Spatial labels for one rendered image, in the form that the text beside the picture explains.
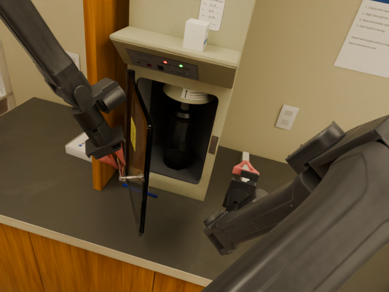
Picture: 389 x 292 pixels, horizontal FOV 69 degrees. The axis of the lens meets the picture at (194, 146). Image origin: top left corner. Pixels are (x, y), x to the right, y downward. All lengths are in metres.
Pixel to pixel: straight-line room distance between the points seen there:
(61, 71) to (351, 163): 0.53
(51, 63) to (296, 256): 0.54
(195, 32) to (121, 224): 0.64
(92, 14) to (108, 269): 0.79
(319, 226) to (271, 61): 1.09
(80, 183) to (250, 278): 0.99
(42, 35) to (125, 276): 0.80
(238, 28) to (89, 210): 0.73
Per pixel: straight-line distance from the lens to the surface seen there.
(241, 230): 0.51
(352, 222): 0.22
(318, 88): 1.31
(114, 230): 0.98
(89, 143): 0.77
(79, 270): 1.19
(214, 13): 0.80
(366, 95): 1.37
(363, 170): 0.23
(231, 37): 0.80
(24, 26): 0.60
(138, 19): 0.86
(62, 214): 1.05
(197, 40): 0.73
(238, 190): 0.75
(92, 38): 0.83
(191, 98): 0.90
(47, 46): 0.61
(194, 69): 0.75
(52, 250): 1.16
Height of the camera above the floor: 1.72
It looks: 35 degrees down
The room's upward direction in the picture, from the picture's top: 11 degrees clockwise
